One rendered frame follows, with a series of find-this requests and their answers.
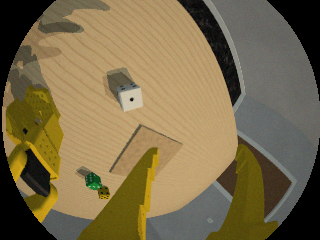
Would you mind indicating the yellow die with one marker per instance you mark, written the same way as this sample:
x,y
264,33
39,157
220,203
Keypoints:
x,y
103,193

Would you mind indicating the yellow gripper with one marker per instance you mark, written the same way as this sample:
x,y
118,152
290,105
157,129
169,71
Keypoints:
x,y
124,216

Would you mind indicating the brown textured mat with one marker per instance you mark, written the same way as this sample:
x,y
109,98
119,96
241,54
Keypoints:
x,y
143,140

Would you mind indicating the green die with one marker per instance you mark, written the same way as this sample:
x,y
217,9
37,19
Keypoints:
x,y
93,181

